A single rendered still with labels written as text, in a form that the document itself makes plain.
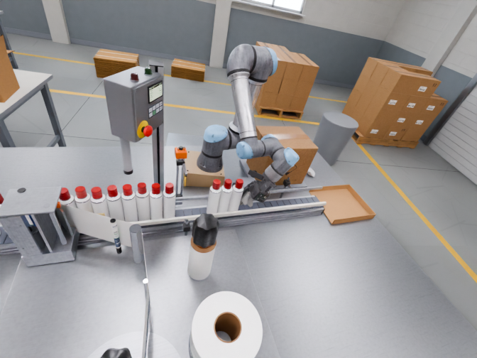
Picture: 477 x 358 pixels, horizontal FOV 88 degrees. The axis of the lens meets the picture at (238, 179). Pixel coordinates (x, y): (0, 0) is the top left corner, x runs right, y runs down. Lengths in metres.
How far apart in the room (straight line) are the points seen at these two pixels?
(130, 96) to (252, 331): 0.76
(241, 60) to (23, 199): 0.89
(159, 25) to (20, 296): 5.72
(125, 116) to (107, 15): 5.65
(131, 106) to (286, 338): 0.94
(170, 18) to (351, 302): 5.88
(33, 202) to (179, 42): 5.60
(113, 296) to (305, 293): 0.73
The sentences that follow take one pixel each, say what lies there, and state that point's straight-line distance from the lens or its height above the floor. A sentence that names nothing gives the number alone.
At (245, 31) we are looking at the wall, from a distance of 6.29.
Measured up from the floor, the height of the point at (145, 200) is 1.02.
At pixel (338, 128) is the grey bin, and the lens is 3.28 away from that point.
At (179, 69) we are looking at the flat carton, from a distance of 5.30.
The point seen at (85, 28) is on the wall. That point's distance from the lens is 6.66.
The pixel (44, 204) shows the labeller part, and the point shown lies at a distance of 0.95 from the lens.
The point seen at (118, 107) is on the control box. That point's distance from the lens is 0.87.
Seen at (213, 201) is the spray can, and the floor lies 0.99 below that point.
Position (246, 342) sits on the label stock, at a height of 1.02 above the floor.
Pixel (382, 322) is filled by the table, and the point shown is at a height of 0.83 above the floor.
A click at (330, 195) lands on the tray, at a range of 1.65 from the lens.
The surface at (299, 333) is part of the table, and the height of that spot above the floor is 0.83.
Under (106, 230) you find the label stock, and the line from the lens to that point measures 1.03.
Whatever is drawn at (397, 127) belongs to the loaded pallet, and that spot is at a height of 0.37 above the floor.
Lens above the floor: 1.78
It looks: 39 degrees down
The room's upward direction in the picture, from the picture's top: 14 degrees clockwise
